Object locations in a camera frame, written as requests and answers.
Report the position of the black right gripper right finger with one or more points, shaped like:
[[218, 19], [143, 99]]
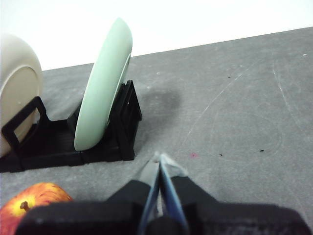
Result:
[[215, 218]]

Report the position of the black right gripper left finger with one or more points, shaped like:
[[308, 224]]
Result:
[[122, 213]]

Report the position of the red yellow apple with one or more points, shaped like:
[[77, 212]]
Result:
[[27, 199]]

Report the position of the black plate rack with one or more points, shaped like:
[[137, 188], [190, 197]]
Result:
[[56, 149]]

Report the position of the green plate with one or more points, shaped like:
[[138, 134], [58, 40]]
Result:
[[102, 88]]

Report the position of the beige plate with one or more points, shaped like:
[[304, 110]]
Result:
[[17, 93]]

